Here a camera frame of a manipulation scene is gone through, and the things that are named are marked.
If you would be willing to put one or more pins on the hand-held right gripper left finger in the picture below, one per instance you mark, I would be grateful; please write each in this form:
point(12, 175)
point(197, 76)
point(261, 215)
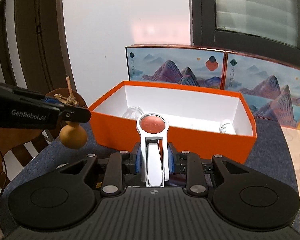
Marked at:
point(137, 161)

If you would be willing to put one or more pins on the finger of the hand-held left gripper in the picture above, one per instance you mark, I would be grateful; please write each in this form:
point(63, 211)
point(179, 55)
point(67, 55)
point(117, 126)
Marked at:
point(76, 115)
point(35, 96)

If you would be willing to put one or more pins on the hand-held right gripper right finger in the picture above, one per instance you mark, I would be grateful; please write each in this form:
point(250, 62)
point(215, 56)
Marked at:
point(171, 162)

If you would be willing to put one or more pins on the white stand with red disc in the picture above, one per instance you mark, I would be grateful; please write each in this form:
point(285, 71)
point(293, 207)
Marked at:
point(153, 160)

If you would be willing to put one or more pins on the tan gourd with twine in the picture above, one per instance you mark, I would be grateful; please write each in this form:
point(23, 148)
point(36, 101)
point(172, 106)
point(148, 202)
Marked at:
point(73, 136)

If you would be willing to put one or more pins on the orange cardboard box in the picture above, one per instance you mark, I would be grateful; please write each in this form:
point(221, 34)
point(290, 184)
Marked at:
point(190, 140)

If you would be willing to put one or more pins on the clear plastic item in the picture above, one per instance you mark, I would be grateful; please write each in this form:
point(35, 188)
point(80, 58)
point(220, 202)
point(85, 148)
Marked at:
point(133, 112)

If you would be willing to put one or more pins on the small white bottle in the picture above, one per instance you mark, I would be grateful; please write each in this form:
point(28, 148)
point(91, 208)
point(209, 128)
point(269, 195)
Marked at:
point(227, 127)

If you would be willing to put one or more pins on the brown wooden chair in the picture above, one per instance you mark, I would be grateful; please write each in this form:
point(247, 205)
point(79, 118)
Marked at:
point(17, 140)

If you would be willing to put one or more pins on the dark brown door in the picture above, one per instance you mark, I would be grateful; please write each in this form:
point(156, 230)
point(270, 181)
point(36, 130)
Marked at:
point(37, 35)

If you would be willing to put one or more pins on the mountain print gift box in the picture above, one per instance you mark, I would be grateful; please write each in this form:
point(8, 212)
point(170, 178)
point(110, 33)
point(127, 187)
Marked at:
point(172, 65)
point(270, 85)

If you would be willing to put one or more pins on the blue-grey felt mat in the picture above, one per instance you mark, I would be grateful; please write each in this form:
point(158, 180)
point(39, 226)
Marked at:
point(270, 150)

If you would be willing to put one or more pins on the cream patterned tablecloth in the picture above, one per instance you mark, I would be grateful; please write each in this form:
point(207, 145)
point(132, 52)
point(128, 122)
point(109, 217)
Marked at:
point(298, 155)

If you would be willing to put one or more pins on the grey window blinds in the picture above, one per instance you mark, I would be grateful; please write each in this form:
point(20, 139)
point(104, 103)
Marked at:
point(257, 7)

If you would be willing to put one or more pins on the dark window frame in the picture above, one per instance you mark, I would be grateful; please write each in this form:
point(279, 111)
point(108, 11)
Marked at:
point(202, 12)

